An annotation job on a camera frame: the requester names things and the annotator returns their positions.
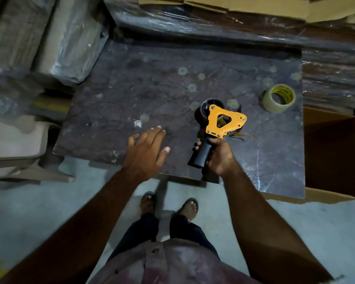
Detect person's left hand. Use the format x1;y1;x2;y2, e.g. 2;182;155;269
122;125;171;183

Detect person's right hand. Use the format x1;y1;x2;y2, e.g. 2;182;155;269
195;137;238;178

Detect orange black tape dispenser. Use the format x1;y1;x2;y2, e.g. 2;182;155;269
188;98;255;169

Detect person's left forearm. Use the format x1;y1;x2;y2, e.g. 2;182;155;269
0;168;151;284

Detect person's right forearm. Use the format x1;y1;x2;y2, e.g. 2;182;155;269
220;168;335;284

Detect dark sandal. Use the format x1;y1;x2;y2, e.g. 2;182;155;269
140;191;157;217
175;198;199;224

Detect beige packing tape roll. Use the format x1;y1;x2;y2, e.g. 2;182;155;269
259;84;297;113

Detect dark trousers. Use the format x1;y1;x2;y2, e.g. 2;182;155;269
106;213;221;264

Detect stained grey shirt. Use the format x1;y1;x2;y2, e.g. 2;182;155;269
88;238;262;284

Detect beige plastic chair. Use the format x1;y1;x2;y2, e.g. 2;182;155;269
0;115;76;184

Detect open brown cardboard box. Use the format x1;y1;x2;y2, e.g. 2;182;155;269
262;107;355;205

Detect plastic-wrapped cardboard stack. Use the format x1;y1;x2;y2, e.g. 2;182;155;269
0;0;110;116
104;0;355;111

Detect flat brown cardboard sheets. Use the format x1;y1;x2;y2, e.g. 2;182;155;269
137;0;355;24

